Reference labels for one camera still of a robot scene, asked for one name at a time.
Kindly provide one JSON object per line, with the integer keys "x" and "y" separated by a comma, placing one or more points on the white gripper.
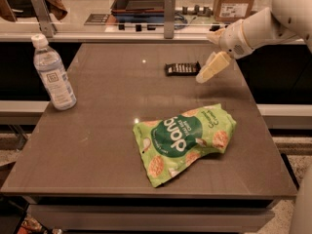
{"x": 234, "y": 39}

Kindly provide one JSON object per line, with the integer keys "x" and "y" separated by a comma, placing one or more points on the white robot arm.
{"x": 283, "y": 21}

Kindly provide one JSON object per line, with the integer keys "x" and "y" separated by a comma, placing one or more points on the clear plastic water bottle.
{"x": 50, "y": 68}

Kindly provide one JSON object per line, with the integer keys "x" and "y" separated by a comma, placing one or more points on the brown cardboard box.
{"x": 231, "y": 10}

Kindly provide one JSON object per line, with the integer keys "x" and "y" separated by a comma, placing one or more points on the grey tray bin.
{"x": 137, "y": 6}

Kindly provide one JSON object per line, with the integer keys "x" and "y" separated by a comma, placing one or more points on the green dang chips bag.
{"x": 168, "y": 147}

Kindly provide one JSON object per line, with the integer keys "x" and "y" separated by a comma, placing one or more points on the centre metal bracket post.
{"x": 169, "y": 18}

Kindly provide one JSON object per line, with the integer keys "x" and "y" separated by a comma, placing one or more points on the metal bracket post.
{"x": 43, "y": 17}
{"x": 169, "y": 18}

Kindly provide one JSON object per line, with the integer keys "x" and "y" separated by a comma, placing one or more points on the left metal bracket post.
{"x": 43, "y": 17}

